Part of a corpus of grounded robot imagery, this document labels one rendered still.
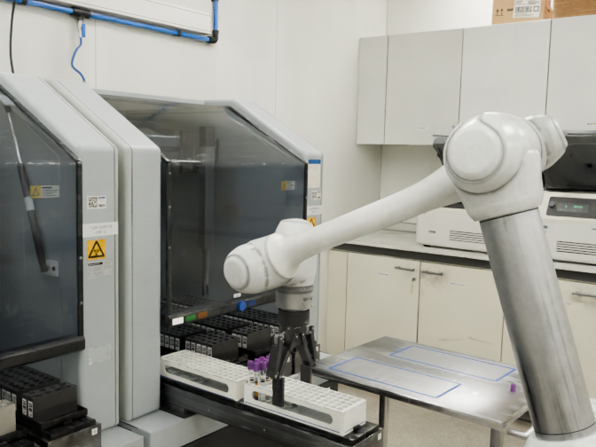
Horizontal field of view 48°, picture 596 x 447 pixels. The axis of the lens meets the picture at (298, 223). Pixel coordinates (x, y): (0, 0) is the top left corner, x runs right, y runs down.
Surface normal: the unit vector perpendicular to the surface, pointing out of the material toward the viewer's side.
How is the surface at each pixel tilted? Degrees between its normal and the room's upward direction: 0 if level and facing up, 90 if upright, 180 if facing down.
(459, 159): 82
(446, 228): 90
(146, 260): 90
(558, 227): 90
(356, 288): 90
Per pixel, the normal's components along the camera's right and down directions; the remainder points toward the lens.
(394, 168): -0.61, 0.07
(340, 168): 0.80, 0.08
